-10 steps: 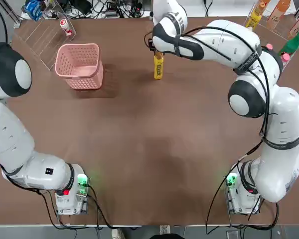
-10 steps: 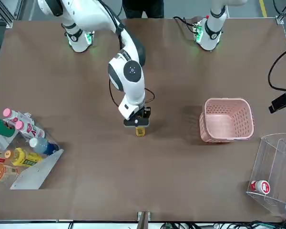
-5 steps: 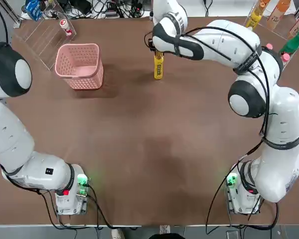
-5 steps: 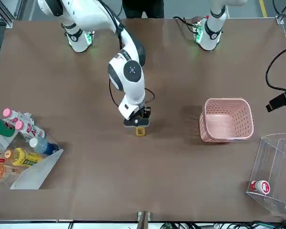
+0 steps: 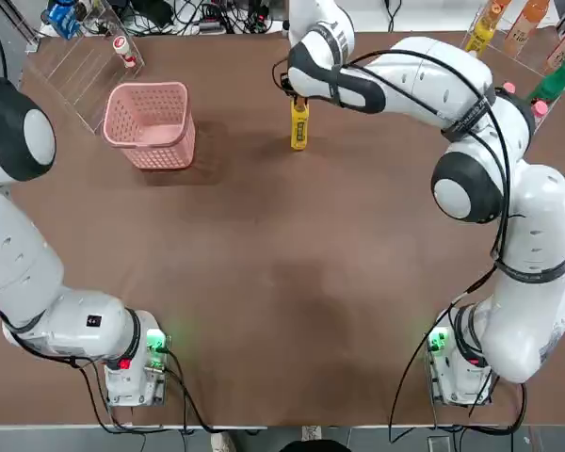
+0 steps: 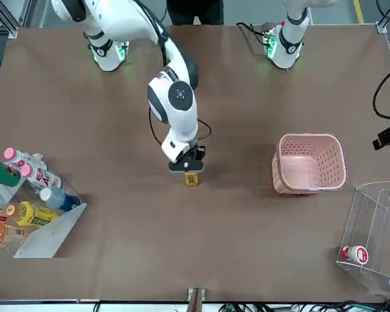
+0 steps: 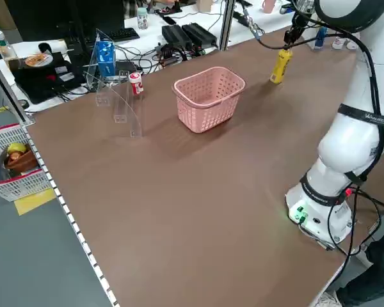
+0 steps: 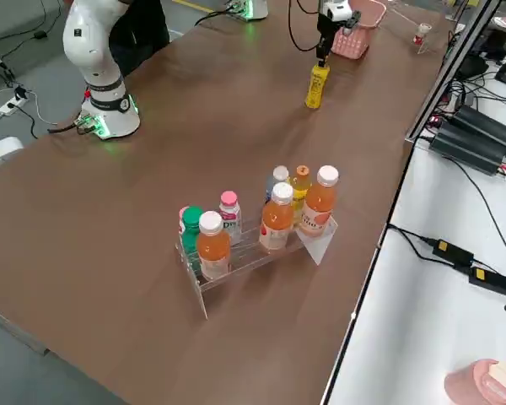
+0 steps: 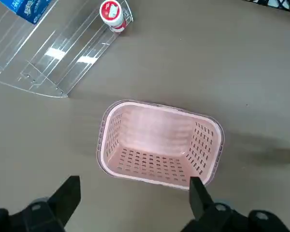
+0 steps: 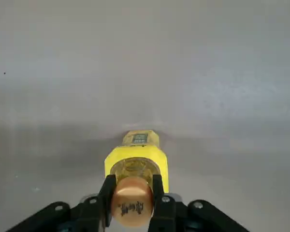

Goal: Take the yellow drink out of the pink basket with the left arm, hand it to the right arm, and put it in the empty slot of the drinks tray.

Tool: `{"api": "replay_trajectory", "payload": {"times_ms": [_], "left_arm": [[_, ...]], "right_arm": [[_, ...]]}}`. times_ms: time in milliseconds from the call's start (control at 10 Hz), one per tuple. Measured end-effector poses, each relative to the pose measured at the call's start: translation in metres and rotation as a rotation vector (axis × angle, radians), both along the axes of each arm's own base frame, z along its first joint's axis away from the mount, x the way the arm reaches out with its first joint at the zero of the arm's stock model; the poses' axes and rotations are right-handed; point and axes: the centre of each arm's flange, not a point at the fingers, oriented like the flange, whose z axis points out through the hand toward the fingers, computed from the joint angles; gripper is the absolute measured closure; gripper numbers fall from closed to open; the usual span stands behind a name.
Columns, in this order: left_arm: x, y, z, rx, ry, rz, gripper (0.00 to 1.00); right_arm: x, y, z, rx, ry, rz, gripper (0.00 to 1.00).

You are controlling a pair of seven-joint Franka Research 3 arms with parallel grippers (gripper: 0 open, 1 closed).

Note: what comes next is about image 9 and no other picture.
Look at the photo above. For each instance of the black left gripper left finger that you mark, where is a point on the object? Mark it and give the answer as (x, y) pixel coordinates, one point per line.
(50, 215)

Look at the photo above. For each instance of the blue tissue pack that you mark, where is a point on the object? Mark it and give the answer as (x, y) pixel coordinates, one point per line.
(26, 8)

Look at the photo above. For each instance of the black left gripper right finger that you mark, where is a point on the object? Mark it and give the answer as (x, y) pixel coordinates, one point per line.
(207, 215)

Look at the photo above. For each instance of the pink plastic basket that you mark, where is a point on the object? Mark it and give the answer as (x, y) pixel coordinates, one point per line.
(154, 135)

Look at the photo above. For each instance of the clear acrylic stepped shelf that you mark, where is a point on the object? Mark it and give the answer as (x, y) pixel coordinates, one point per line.
(50, 62)

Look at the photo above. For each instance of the small red white bottle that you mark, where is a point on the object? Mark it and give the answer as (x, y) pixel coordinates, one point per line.
(112, 14)

